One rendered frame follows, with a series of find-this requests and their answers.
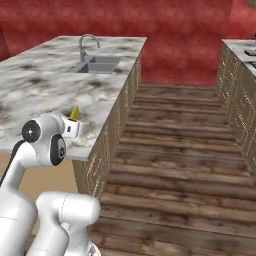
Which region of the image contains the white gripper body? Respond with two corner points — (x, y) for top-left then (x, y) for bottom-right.
(78, 121), (90, 138)

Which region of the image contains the yellow green wedge-shaped item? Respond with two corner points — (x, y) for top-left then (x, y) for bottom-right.
(68, 105), (81, 121)

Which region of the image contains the brown island cupboard run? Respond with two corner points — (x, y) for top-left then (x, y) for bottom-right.
(72, 54), (143, 200)

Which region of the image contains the grey sink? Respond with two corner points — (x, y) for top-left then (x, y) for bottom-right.
(67, 54), (123, 75)

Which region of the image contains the grey curved tap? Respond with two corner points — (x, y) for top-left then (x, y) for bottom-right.
(78, 33), (101, 63)

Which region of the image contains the brown wall-side cupboard run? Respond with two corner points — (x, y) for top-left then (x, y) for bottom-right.
(215, 43), (256, 186)

